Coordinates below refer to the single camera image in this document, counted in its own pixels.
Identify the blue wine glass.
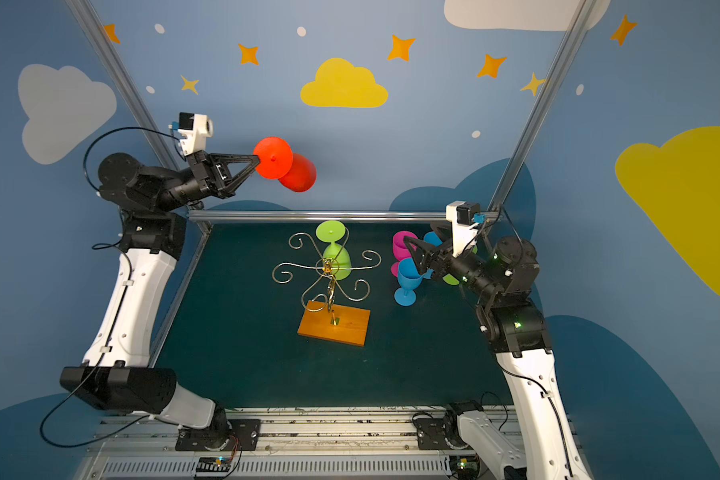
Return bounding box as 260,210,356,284
422,231,445,280
394,258,423,307

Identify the green wine glass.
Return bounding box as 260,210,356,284
316,220,352,281
443,246,479,286

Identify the pink wine glass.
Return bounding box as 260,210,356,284
390,230,418,277

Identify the red wine glass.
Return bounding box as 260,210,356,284
253,137,317,193

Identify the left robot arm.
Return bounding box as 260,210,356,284
60,151,260,451

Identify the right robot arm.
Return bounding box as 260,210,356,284
404,234,591,479

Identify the orange wooden rack base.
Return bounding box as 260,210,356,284
298,301,370,347

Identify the right circuit board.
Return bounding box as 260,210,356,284
448,456,481,480

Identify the circuit board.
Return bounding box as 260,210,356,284
193,456,232,479
448,456,481,480

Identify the left circuit board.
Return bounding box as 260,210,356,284
193,456,232,479

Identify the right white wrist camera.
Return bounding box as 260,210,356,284
445,201,486,258

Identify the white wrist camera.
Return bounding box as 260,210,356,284
445,201,486,258
171,112,214,157

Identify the aluminium frame back bar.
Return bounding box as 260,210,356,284
189,210,446,224

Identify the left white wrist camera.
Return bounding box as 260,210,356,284
171,112,214,157

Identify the left floor edge rail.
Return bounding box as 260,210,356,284
149,231,210,367

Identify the gold wire glass rack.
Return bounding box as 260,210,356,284
271,227,383,311

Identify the aluminium frame right post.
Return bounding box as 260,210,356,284
488,0,598,220

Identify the aluminium frame post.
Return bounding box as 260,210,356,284
65,0,212,236
488,0,598,220

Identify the aluminium frame left post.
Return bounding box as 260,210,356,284
65,0,212,236

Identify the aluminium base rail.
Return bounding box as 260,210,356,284
74,407,595,480

